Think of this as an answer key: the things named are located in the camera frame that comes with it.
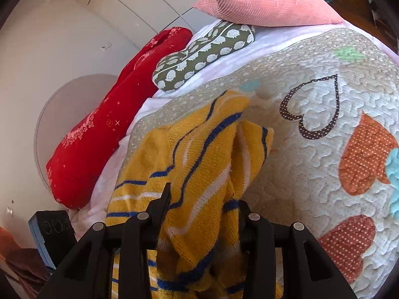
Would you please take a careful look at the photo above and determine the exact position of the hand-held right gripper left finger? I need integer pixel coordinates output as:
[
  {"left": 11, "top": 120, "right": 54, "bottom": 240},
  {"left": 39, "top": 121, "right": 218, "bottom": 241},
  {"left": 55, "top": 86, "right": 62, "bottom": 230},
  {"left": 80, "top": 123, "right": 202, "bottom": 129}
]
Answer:
[{"left": 37, "top": 182, "right": 172, "bottom": 299}]

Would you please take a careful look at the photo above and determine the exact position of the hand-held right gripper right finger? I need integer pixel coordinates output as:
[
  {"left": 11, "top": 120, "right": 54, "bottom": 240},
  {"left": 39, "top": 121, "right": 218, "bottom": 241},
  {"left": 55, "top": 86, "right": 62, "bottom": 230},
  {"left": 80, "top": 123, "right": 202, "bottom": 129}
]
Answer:
[{"left": 238, "top": 200, "right": 358, "bottom": 299}]

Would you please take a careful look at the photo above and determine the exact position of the yellow striped knit sweater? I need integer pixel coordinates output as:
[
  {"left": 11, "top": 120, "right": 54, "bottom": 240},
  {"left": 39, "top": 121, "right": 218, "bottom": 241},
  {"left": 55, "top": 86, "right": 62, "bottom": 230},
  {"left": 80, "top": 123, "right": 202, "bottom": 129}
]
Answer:
[{"left": 105, "top": 90, "right": 285, "bottom": 299}]

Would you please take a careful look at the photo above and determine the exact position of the red embroidered pillow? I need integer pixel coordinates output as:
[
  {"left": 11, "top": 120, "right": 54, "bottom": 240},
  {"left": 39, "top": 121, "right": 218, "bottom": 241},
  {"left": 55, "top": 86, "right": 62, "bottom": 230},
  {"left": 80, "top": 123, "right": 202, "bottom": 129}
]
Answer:
[{"left": 46, "top": 27, "right": 194, "bottom": 210}]

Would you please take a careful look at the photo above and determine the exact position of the blue black device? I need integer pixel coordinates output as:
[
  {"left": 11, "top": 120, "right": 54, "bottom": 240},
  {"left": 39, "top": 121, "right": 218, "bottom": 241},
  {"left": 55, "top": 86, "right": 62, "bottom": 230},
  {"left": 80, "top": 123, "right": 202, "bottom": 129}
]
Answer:
[{"left": 29, "top": 211, "right": 77, "bottom": 270}]

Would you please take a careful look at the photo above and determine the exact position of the beige quilted heart-patch blanket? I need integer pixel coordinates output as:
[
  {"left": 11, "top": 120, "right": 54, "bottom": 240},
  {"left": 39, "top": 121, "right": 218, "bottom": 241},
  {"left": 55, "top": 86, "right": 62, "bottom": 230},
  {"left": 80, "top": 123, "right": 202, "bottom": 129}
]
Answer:
[{"left": 117, "top": 27, "right": 399, "bottom": 296}]

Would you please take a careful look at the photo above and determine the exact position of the red-brown cloth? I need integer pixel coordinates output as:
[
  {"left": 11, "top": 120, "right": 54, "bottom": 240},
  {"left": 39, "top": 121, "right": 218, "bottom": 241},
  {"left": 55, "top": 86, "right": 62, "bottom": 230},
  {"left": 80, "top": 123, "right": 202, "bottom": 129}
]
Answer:
[{"left": 0, "top": 227, "right": 52, "bottom": 296}]

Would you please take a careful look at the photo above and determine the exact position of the white fleece blanket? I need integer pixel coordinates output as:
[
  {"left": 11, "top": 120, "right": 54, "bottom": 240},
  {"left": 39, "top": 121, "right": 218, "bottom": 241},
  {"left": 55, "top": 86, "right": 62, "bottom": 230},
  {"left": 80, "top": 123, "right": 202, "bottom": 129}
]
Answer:
[{"left": 68, "top": 19, "right": 356, "bottom": 243}]

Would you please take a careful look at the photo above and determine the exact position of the green hedgehog print pillow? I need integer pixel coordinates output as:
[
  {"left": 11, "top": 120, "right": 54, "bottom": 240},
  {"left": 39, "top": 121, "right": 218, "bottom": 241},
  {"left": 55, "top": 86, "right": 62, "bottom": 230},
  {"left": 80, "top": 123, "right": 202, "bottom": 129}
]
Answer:
[{"left": 152, "top": 19, "right": 255, "bottom": 93}]

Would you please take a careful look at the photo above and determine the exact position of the pink corduroy cushion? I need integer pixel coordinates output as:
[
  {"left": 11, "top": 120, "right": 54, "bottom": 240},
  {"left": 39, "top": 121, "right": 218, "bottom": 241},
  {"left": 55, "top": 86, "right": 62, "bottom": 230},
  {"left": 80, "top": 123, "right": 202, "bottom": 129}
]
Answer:
[{"left": 193, "top": 0, "right": 346, "bottom": 27}]

